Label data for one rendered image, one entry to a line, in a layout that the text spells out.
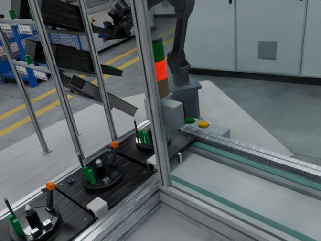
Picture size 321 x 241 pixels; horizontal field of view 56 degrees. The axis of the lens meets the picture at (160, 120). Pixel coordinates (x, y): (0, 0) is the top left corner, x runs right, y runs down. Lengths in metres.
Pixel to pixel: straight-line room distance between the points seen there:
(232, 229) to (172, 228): 0.20
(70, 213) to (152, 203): 0.25
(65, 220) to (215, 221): 0.43
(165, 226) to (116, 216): 0.17
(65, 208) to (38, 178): 0.40
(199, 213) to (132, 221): 0.21
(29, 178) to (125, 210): 0.58
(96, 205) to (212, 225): 0.34
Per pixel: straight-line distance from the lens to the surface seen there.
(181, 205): 0.96
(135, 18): 0.75
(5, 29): 1.27
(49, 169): 1.38
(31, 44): 1.30
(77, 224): 0.92
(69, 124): 1.13
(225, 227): 0.89
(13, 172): 1.47
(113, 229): 0.92
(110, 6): 6.70
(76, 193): 1.02
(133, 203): 0.94
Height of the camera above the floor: 1.59
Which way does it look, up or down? 28 degrees down
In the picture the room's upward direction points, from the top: 8 degrees counter-clockwise
